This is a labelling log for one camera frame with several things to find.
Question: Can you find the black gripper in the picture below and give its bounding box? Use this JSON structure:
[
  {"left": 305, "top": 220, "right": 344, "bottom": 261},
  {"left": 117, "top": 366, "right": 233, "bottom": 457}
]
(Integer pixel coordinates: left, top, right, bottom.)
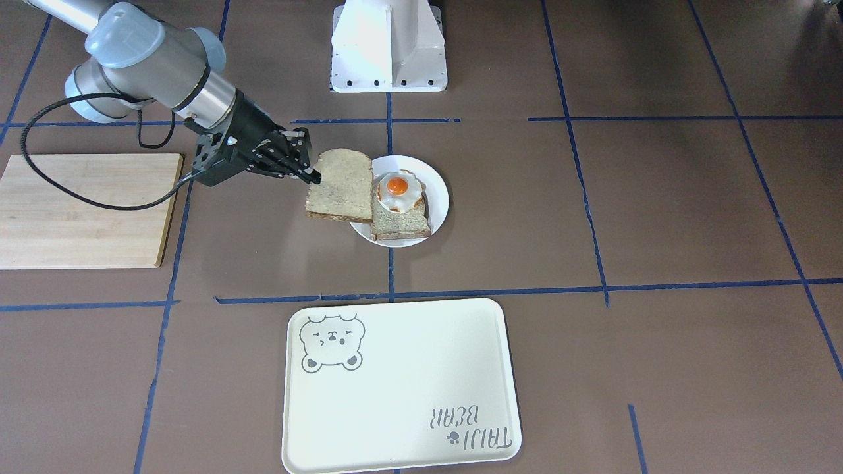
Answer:
[{"left": 184, "top": 91, "right": 322, "bottom": 186}]

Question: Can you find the cream bear serving tray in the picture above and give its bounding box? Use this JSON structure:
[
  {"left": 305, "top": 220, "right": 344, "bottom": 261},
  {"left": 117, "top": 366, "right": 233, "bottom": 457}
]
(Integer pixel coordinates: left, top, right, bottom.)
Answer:
[{"left": 282, "top": 299, "right": 523, "bottom": 473}]

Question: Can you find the fried egg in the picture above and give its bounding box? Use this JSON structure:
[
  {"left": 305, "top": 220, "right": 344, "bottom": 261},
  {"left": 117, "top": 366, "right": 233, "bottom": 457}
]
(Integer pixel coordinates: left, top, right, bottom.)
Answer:
[{"left": 374, "top": 170, "right": 423, "bottom": 213}]

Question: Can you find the white pedestal column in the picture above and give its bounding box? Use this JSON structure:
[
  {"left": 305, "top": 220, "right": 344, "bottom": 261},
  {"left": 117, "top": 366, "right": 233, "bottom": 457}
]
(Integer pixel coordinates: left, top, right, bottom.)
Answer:
[{"left": 329, "top": 1, "right": 449, "bottom": 93}]

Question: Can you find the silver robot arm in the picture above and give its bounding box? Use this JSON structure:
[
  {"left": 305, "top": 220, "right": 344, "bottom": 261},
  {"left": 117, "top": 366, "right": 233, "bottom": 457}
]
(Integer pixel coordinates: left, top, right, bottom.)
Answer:
[{"left": 31, "top": 1, "right": 321, "bottom": 186}]

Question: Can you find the light wooden cutting board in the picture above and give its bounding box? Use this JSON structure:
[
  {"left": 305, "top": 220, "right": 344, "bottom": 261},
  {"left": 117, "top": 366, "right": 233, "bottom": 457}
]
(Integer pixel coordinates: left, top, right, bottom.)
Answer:
[{"left": 1, "top": 153, "right": 183, "bottom": 270}]

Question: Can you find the brown bread slice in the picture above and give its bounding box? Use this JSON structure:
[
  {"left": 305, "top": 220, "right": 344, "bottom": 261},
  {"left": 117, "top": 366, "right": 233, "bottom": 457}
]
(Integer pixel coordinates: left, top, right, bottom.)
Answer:
[{"left": 305, "top": 148, "right": 373, "bottom": 224}]

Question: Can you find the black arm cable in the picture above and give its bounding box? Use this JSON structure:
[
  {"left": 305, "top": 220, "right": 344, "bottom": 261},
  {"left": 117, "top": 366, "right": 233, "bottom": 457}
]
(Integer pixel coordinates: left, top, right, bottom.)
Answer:
[{"left": 20, "top": 96, "right": 198, "bottom": 211}]

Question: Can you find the white round plate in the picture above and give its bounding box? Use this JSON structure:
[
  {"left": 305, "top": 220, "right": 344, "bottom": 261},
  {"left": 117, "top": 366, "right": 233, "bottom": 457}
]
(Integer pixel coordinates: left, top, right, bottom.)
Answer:
[{"left": 350, "top": 154, "right": 450, "bottom": 248}]

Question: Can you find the bread slice on plate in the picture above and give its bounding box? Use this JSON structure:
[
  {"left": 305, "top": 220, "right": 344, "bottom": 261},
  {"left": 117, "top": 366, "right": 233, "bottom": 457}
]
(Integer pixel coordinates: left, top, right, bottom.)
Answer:
[{"left": 369, "top": 192, "right": 433, "bottom": 241}]

